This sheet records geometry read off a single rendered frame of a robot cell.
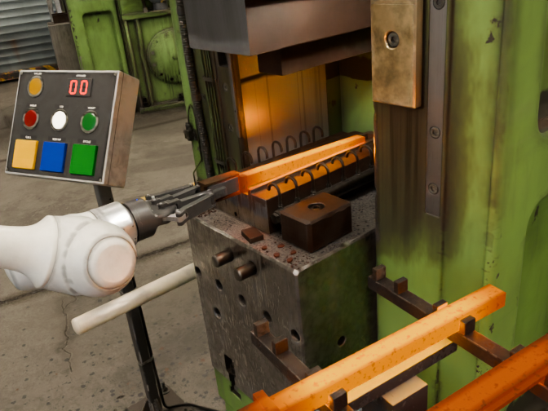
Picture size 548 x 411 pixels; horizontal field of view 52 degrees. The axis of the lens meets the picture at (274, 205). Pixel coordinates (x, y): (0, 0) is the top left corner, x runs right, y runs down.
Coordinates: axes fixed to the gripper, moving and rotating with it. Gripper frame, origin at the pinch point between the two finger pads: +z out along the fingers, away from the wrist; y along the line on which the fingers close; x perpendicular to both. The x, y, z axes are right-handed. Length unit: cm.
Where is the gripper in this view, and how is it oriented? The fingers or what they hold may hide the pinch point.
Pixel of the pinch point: (220, 187)
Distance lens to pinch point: 112.3
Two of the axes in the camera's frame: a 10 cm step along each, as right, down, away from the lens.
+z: 7.7, -3.4, 5.5
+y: 6.3, 2.8, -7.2
